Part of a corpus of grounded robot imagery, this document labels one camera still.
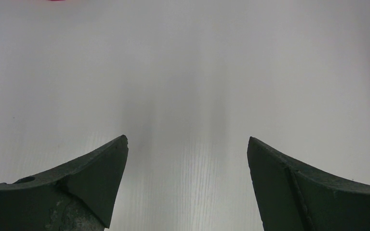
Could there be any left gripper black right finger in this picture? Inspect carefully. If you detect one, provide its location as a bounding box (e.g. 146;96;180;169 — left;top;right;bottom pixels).
247;137;370;231

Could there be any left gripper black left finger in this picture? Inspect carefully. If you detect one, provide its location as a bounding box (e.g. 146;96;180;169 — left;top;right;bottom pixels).
0;135;129;231

